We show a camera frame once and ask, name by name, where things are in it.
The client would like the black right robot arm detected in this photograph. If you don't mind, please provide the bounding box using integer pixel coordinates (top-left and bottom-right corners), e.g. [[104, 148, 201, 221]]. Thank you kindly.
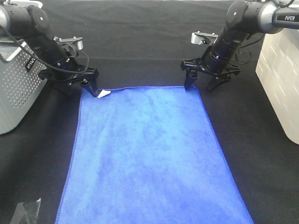
[[181, 0, 299, 91]]

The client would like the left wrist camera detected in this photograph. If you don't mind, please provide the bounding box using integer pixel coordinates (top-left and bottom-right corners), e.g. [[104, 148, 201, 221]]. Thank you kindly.
[[53, 36, 84, 50]]

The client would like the blue microfibre towel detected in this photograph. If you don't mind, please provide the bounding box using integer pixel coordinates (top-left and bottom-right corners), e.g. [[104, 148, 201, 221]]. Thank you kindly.
[[56, 86, 253, 224]]

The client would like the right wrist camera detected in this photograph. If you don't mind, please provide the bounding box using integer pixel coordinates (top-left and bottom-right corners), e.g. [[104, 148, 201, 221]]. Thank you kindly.
[[191, 31, 218, 45]]

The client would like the clear tape strip left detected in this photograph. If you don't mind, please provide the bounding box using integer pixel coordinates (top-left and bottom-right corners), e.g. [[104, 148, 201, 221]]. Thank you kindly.
[[10, 198, 41, 224]]

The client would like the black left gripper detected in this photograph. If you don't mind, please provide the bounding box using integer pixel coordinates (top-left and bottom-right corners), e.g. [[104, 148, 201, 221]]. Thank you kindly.
[[38, 66, 99, 98]]

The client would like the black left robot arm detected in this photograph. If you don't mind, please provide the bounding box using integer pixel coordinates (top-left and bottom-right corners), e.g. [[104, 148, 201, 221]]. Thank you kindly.
[[0, 0, 101, 97]]

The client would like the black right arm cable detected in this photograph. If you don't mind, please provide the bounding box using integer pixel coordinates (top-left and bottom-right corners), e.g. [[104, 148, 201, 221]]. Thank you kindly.
[[235, 32, 266, 66]]

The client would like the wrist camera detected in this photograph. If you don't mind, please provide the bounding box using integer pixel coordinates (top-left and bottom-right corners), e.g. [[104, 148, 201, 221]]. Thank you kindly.
[[53, 36, 84, 50], [191, 31, 218, 45]]

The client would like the grey perforated laundry basket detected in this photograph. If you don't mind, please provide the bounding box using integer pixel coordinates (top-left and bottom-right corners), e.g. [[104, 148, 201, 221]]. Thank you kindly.
[[0, 0, 50, 135]]

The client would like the white plastic storage basket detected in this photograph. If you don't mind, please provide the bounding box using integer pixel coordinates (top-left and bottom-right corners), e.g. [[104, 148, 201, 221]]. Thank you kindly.
[[256, 28, 299, 144]]

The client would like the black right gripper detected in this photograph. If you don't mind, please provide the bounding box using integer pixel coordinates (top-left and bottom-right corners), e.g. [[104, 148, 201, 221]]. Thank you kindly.
[[181, 58, 240, 91]]

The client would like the black table cloth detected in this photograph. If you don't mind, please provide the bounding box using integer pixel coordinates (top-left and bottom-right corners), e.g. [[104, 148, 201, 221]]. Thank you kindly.
[[0, 0, 299, 224]]

